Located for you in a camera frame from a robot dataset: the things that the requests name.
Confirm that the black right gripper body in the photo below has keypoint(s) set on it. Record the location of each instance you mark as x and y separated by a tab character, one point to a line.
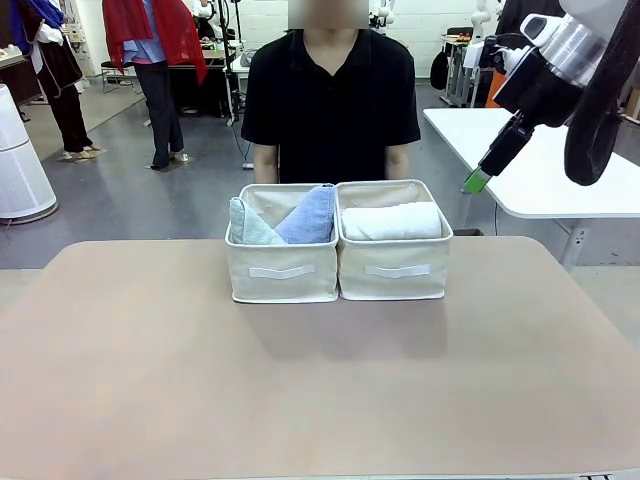
545	100

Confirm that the white towel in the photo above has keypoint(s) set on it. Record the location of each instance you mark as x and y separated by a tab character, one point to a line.
390	222

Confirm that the periwinkle blue towel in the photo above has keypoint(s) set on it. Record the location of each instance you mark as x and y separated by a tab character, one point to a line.
307	220

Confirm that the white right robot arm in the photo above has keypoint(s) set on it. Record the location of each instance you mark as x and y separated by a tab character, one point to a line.
575	35

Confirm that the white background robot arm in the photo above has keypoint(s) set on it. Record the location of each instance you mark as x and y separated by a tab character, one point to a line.
480	20
384	15

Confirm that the black folding chair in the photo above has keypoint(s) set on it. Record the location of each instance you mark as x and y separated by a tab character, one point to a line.
112	64

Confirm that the white background table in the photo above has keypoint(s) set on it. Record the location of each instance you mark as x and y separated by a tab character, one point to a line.
540	200

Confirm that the gray background workbench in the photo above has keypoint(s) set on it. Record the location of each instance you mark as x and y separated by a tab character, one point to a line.
460	75

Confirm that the black hanging bag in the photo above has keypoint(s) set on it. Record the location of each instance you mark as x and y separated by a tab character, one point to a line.
440	70

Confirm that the beige fabric storage bin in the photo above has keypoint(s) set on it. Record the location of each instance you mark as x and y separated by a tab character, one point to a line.
390	287
280	291

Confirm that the seated person in black shirt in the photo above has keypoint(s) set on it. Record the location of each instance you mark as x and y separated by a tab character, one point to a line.
330	100

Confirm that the white floor power strip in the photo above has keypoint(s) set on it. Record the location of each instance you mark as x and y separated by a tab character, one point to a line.
247	165

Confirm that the light teal folded towel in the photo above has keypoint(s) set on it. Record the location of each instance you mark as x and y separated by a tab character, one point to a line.
247	227

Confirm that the person with red shawl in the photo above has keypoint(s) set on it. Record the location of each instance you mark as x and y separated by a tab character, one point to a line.
165	40

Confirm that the person in black vest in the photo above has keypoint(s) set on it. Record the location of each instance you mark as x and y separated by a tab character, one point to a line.
60	70

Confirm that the white cylindrical air purifier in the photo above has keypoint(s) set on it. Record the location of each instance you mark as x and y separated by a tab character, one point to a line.
20	165

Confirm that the brown wooden counter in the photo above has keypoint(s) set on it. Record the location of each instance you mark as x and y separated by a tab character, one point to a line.
15	75

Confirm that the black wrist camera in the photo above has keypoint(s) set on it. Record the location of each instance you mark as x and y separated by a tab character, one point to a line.
497	55

